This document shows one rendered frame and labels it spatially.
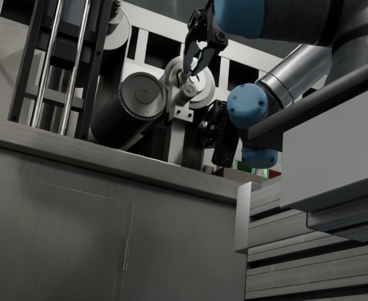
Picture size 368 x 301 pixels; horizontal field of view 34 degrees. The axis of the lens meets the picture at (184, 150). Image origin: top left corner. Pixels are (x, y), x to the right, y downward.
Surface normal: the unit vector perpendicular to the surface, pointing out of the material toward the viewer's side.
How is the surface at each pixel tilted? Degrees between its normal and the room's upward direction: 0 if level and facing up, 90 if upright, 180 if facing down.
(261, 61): 90
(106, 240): 90
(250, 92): 90
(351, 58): 72
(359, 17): 90
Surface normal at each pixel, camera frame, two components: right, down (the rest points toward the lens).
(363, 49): -0.51, -0.62
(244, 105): -0.28, -0.38
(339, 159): -0.88, -0.26
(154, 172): 0.43, -0.29
